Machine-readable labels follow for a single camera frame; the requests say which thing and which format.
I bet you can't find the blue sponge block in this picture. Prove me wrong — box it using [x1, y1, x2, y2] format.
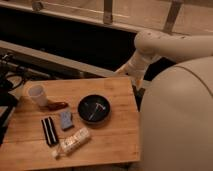
[60, 111, 74, 131]

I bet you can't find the metal rail frame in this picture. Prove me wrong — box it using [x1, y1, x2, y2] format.
[0, 0, 213, 35]

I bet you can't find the black equipment with cables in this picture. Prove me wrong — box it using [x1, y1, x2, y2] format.
[0, 53, 25, 146]

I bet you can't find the black ceramic bowl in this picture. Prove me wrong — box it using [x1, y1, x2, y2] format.
[77, 94, 111, 124]

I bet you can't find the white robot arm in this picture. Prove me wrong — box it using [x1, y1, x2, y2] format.
[118, 29, 213, 171]

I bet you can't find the dark red glossy object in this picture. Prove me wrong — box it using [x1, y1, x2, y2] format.
[47, 102, 68, 111]

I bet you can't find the white ceramic cup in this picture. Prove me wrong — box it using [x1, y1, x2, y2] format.
[28, 85, 48, 107]

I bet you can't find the black white striped case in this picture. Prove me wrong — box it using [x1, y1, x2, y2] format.
[41, 117, 59, 146]

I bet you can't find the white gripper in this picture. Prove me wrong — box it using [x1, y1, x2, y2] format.
[115, 63, 140, 81]

